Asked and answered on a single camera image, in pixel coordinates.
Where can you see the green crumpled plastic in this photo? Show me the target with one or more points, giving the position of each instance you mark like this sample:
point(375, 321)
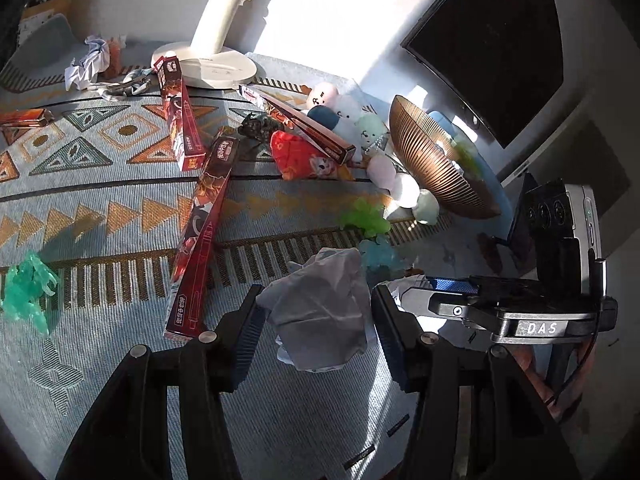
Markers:
point(365, 217)

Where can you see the orange crumpled wrapper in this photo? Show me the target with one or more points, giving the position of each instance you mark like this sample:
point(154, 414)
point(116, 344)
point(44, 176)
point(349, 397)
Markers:
point(117, 50)

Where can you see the red snack packet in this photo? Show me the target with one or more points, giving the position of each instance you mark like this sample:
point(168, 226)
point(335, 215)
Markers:
point(300, 157)

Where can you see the small white paper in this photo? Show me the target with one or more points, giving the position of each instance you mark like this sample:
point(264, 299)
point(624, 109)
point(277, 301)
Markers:
point(400, 290)

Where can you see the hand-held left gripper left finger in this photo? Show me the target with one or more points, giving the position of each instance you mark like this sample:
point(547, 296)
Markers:
point(248, 342)

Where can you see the white desk lamp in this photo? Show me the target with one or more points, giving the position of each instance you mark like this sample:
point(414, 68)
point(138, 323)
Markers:
point(220, 30)

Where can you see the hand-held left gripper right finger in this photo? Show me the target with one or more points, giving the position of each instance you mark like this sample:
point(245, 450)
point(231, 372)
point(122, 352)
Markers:
point(395, 340)

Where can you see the bronze ribbed bowl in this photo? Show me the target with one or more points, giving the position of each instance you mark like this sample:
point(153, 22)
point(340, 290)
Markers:
point(435, 160)

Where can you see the long red box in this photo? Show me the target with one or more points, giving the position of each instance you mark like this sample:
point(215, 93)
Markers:
point(24, 117)
point(200, 240)
point(300, 122)
point(179, 110)

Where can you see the dark crumpled wrapper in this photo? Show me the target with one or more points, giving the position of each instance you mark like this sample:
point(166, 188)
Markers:
point(256, 126)

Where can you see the black monitor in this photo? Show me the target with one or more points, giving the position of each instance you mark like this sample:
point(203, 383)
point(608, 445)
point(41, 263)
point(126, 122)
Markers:
point(495, 45)

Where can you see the crumpled white paper ball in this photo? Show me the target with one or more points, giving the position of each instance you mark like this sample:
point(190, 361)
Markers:
point(90, 62)

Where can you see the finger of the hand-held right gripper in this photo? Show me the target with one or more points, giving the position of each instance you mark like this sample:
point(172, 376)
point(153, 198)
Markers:
point(452, 284)
point(440, 307)

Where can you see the light blue crumpled plastic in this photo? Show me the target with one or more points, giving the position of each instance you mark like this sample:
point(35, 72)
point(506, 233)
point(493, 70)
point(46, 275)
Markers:
point(382, 255)

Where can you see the cardboard box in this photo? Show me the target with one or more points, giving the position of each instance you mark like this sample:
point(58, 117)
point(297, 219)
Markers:
point(45, 10)

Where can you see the large white paper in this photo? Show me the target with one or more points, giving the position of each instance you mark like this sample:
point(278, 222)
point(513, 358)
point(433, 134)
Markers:
point(320, 310)

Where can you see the teal crumpled plastic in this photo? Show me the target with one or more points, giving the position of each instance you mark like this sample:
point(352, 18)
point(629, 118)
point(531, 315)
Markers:
point(30, 290)

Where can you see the pastel plush ball toy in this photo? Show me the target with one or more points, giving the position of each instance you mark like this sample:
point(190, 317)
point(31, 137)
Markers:
point(372, 132)

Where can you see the grey pad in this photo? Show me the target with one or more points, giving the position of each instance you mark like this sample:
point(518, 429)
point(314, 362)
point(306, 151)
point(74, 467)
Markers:
point(45, 45)

